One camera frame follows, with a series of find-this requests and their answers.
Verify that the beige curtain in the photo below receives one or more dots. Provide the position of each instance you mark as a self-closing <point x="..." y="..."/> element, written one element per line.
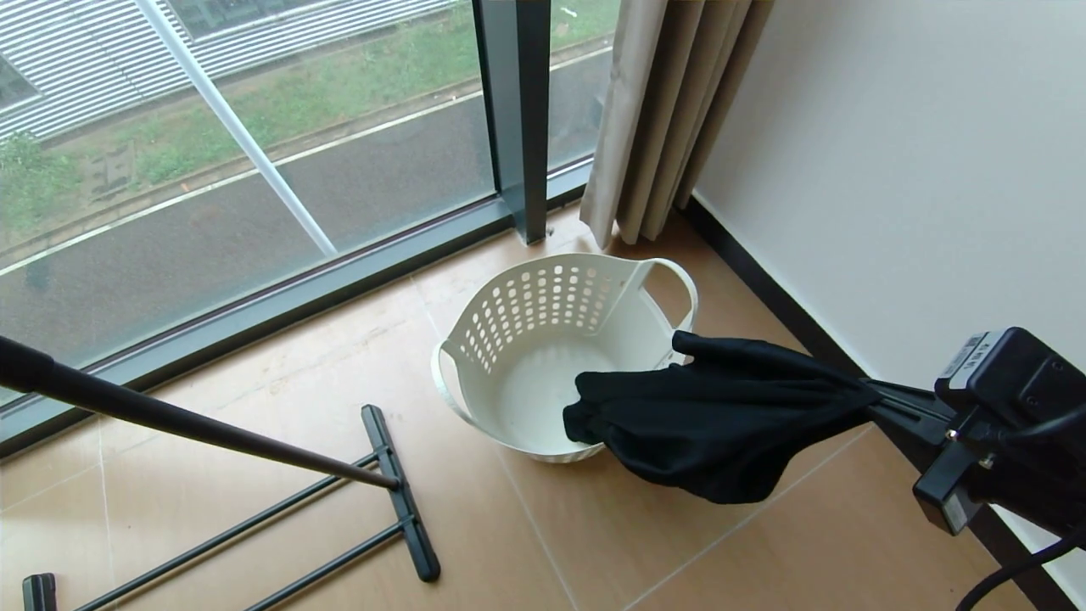
<point x="662" y="110"/>

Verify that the white laundry basket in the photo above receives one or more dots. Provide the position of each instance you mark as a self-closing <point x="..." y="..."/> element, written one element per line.
<point x="543" y="297"/>

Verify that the black clothes rack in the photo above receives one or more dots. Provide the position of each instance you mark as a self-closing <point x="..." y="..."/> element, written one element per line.
<point x="170" y="420"/>

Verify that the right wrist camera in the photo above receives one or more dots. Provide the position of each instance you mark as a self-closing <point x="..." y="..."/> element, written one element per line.
<point x="1018" y="382"/>

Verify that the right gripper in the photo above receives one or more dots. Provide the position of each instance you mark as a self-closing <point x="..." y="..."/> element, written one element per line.
<point x="1018" y="492"/>

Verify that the window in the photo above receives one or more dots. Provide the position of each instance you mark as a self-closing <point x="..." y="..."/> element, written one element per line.
<point x="509" y="110"/>

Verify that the heap of clothes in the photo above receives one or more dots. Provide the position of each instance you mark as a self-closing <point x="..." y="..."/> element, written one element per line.
<point x="721" y="424"/>

